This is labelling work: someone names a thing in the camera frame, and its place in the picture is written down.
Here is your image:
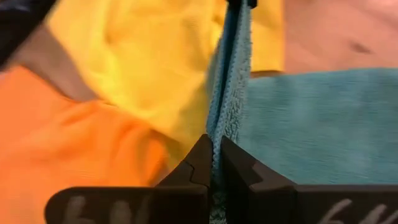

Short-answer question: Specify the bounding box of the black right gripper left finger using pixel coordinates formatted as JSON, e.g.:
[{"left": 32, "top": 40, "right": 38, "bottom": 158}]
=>
[{"left": 155, "top": 134, "right": 214, "bottom": 224}]

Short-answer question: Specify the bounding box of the teal microfiber towel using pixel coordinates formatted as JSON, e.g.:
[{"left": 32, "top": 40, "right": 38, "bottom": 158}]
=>
[{"left": 205, "top": 0, "right": 398, "bottom": 224}]

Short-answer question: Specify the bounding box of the orange microfiber towel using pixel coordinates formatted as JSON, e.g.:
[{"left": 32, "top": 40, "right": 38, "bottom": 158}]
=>
[{"left": 0, "top": 65, "right": 170, "bottom": 224}]

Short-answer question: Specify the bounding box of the yellow microfiber towel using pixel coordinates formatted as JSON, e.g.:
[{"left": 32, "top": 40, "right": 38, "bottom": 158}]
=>
[{"left": 46, "top": 0, "right": 285, "bottom": 170}]

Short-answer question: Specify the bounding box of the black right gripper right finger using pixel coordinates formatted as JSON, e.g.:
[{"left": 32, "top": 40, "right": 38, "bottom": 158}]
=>
[{"left": 220, "top": 136, "right": 298, "bottom": 224}]

